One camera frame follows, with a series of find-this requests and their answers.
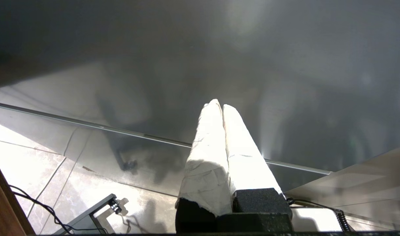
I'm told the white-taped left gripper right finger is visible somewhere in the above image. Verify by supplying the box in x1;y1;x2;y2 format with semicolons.
223;104;293;218

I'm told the black coiled cable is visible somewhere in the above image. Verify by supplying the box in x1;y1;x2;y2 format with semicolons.
287;198;351;231

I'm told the grey metal stand leg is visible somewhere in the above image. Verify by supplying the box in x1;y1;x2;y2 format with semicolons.
54;193;122;235

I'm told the beige cabinet panel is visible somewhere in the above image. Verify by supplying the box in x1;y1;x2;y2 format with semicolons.
285;144;400;227

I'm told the thin black floor cable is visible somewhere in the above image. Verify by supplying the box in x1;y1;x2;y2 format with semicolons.
9;185;108;235

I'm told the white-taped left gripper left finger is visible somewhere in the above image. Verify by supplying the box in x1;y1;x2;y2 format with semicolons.
175;99;235;233

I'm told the stainless steel appliance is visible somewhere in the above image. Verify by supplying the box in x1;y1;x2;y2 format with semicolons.
0;0;400;197

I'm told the brown wooden furniture panel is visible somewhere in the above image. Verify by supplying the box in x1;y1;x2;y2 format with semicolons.
0;153;36;236

